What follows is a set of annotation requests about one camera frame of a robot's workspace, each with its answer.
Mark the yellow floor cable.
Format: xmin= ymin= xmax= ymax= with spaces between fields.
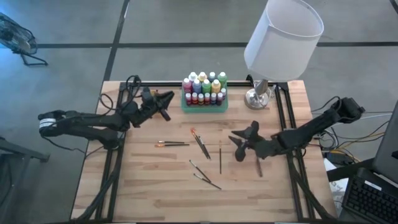
xmin=323 ymin=132 xmax=386 ymax=163

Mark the green translucent plastic tray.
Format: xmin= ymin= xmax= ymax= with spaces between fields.
xmin=181 ymin=80 xmax=229 ymax=114

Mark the silver table lamp white shade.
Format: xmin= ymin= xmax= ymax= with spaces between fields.
xmin=243 ymin=0 xmax=325 ymax=110

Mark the white paper sheet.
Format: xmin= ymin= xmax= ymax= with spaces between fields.
xmin=323 ymin=157 xmax=351 ymax=208

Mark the black side table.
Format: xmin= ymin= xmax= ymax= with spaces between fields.
xmin=0 ymin=136 xmax=50 ymax=224

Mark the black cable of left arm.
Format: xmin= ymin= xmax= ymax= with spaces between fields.
xmin=99 ymin=74 xmax=142 ymax=113

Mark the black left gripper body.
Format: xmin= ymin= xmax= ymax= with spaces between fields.
xmin=129 ymin=86 xmax=172 ymax=127

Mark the black floor fan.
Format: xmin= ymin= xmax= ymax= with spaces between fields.
xmin=0 ymin=12 xmax=49 ymax=67

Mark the grey computer monitor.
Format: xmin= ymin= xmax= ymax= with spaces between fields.
xmin=373 ymin=100 xmax=398 ymax=185

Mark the large red paint bottle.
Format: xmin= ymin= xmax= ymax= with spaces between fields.
xmin=182 ymin=77 xmax=193 ymax=94

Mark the black monitor stand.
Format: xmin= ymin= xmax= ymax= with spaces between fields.
xmin=326 ymin=157 xmax=379 ymax=183

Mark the black computer keyboard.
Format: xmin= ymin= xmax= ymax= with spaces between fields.
xmin=341 ymin=175 xmax=398 ymax=224

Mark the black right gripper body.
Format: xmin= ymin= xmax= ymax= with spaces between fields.
xmin=235 ymin=120 xmax=280 ymax=162

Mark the black power adapter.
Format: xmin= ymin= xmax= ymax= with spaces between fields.
xmin=326 ymin=151 xmax=354 ymax=166

